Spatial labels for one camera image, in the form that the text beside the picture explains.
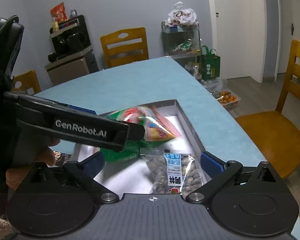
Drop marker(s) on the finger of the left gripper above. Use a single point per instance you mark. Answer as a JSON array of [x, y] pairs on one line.
[[82, 109]]

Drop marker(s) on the wooden chair right side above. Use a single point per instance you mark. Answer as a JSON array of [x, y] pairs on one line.
[[275, 136]]

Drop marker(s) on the green tote bag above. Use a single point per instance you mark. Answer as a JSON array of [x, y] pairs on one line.
[[210, 63]]

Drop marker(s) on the wooden chair left side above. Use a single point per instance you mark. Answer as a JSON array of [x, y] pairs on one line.
[[22, 83]]

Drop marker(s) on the white Dove plastic bag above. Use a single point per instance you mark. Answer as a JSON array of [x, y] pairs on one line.
[[180, 16]]

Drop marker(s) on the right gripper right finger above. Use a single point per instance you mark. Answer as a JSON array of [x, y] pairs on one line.
[[222, 174]]

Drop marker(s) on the metal shelf cart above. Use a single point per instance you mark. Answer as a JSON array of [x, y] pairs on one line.
[[181, 42]]

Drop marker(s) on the green chip bag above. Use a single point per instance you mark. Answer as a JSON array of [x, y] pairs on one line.
[[148, 129]]

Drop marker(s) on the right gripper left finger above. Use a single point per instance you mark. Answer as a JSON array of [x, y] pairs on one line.
[[83, 173]]

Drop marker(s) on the person's left hand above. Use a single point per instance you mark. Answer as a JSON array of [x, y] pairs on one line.
[[15, 175]]

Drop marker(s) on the box of oranges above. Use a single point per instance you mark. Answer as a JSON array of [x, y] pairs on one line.
[[228, 99]]

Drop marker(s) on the wooden chair behind table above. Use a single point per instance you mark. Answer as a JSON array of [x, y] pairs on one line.
[[125, 46]]

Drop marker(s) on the red snack bag on machine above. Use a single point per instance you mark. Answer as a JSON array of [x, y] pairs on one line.
[[58, 12]]

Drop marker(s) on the beige cabinet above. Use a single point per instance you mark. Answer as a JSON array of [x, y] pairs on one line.
[[72, 67]]

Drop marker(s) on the clear bag of pistachios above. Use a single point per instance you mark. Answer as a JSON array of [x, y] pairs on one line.
[[175, 173]]

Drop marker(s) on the grey metal tray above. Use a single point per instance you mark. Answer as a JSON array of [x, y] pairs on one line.
[[148, 173]]

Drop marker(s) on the black coffee machine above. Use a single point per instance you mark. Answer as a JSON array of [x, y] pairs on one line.
[[71, 37]]

